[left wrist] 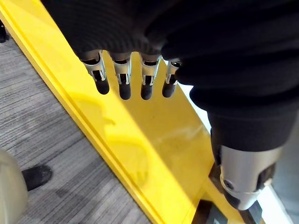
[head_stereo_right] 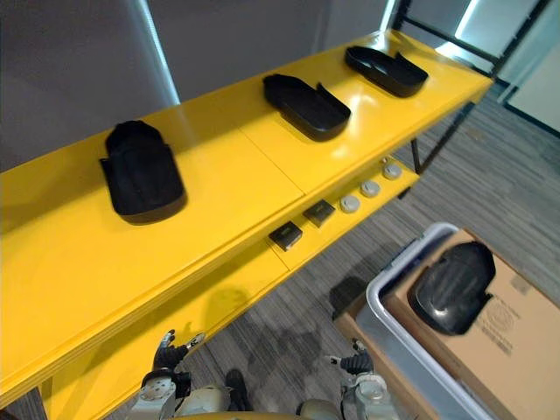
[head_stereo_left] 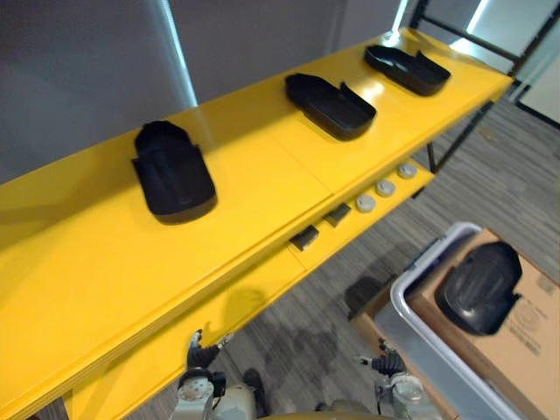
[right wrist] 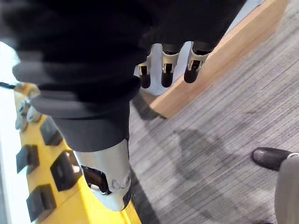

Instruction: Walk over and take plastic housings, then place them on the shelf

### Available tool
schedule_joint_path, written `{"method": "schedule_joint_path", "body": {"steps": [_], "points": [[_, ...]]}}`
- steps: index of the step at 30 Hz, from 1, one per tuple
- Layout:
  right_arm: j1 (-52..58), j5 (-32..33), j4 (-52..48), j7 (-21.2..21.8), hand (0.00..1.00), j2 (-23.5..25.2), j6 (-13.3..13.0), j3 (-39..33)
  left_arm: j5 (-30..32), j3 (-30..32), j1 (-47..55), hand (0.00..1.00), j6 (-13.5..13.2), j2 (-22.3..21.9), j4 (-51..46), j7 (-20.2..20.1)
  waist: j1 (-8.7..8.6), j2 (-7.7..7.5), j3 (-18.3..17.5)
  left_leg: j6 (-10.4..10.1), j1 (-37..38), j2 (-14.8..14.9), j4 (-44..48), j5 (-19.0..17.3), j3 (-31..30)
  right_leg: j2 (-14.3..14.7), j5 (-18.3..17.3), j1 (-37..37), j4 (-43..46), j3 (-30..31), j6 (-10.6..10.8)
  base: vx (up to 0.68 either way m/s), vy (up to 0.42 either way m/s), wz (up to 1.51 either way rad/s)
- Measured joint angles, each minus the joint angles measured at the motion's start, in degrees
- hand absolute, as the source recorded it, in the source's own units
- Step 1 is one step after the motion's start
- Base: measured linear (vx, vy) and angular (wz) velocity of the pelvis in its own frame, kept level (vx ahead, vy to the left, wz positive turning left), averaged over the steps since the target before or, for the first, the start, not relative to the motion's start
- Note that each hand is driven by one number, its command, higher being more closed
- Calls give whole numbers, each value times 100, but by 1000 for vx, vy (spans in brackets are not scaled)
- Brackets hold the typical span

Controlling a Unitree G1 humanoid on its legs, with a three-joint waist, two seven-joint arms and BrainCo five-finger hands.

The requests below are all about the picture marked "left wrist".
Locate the yellow metal shelf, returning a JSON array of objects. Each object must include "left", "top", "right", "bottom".
[{"left": 0, "top": 0, "right": 253, "bottom": 224}]

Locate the black shelf foot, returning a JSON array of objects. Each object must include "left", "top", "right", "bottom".
[{"left": 0, "top": 20, "right": 10, "bottom": 44}]

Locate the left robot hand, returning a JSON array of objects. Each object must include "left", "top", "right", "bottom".
[{"left": 41, "top": 0, "right": 299, "bottom": 211}]

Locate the dark robot foot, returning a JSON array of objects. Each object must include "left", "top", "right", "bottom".
[{"left": 21, "top": 165, "right": 53, "bottom": 191}]

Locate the silver robot leg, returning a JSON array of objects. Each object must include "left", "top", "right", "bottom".
[{"left": 0, "top": 149, "right": 28, "bottom": 224}]

